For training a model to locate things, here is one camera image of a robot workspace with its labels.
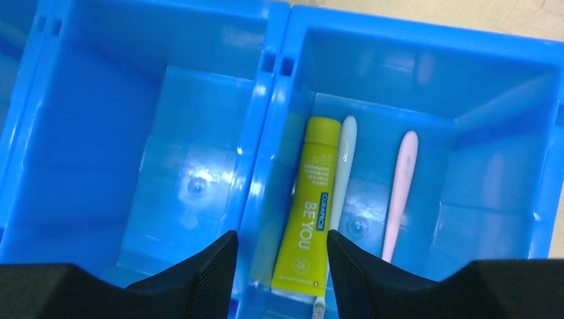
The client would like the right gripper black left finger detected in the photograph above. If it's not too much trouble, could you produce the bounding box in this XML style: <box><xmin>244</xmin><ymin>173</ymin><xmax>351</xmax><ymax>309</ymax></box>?
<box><xmin>1</xmin><ymin>230</ymin><xmax>238</xmax><ymax>318</ymax></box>

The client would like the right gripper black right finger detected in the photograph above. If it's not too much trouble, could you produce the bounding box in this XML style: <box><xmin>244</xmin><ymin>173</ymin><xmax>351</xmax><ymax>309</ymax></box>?
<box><xmin>327</xmin><ymin>231</ymin><xmax>563</xmax><ymax>318</ymax></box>

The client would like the light blue toothbrush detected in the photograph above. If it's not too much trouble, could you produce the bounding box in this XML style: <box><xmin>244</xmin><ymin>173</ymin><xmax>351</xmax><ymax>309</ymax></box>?
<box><xmin>311</xmin><ymin>115</ymin><xmax>358</xmax><ymax>319</ymax></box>

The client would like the pink toothbrush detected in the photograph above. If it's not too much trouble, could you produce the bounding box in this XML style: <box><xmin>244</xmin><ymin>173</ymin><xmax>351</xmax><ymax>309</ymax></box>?
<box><xmin>382</xmin><ymin>130</ymin><xmax>418</xmax><ymax>263</ymax></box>

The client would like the blue plastic divided bin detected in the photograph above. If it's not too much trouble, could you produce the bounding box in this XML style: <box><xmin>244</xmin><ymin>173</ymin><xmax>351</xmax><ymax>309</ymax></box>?
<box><xmin>1</xmin><ymin>1</ymin><xmax>563</xmax><ymax>318</ymax></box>

